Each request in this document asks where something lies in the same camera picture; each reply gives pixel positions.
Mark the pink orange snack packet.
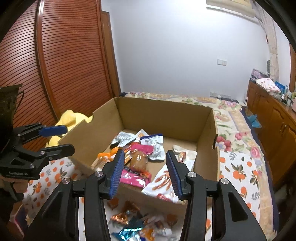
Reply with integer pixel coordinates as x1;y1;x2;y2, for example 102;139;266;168
120;142;154;189

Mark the white red snack pouch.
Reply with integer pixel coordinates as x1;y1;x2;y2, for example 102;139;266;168
140;134;165;162

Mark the blue foil snack packet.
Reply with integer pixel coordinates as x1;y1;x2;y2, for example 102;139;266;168
111;217;144;241

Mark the white orange snack bag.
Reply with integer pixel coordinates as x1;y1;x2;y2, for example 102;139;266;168
140;144;198;204

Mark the yellow plush toy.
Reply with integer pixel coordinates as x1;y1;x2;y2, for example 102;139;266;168
45;109;93;148

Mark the brown foil snack packet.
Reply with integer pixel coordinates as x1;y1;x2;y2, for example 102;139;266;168
110;201;140;225

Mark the brown cardboard box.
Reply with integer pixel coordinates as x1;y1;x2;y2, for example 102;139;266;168
59;96;220;218

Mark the orange print white blanket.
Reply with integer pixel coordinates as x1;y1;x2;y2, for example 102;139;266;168
25;162;266;240

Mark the brown louvered wardrobe door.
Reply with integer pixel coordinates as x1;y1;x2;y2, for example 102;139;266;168
1;1;120;127

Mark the wooden sideboard cabinet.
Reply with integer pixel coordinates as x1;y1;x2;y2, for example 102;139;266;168
246;80;295;190

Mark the folded floral cloth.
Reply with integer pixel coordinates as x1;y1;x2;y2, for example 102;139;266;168
255;78;281;93

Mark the beige curtain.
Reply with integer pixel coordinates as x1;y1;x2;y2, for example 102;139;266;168
253;1;279;82

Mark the white wall switch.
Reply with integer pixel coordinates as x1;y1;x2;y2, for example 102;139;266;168
217;59;227;66

